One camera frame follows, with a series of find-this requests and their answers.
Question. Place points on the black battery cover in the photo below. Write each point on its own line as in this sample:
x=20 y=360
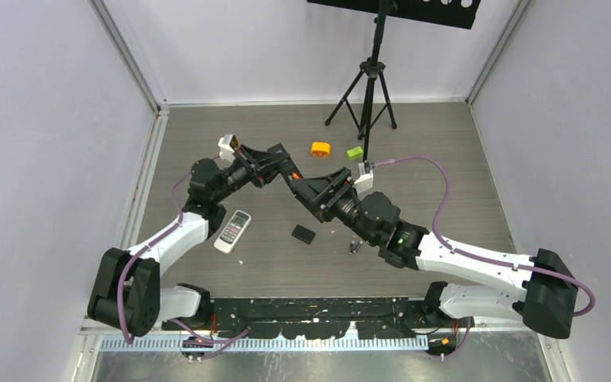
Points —
x=303 y=234

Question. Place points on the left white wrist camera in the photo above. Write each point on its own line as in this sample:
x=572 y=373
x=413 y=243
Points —
x=227 y=146

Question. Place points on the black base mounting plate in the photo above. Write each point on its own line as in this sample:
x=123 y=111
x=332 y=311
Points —
x=320 y=318

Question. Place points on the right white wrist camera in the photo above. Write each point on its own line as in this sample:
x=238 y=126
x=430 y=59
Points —
x=365 y=180

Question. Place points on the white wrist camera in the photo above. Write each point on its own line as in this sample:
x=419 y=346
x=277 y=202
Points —
x=227 y=146
x=365 y=180

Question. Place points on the black tripod stand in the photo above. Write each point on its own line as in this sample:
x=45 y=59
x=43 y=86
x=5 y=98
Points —
x=373 y=69

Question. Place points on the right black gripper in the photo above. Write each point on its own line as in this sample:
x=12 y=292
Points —
x=313 y=191

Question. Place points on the aluminium frame rail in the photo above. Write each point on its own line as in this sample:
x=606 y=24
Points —
x=97 y=340

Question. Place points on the orange yellow plastic object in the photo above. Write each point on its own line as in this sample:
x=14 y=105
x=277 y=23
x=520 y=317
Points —
x=320 y=149

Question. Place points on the green block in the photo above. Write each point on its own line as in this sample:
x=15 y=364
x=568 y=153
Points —
x=355 y=153

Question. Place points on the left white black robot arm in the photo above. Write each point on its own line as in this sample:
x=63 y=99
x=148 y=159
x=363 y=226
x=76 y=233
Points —
x=127 y=293

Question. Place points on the black perforated panel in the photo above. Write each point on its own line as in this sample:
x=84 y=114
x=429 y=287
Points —
x=457 y=14

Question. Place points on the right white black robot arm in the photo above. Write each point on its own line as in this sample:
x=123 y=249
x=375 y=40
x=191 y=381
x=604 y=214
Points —
x=538 y=290

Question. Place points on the white remote control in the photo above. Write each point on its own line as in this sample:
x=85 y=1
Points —
x=232 y=231

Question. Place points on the dark battery right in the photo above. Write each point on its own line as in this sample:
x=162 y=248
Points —
x=358 y=246

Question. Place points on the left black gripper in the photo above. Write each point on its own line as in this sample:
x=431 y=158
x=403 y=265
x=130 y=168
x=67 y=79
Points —
x=258 y=165

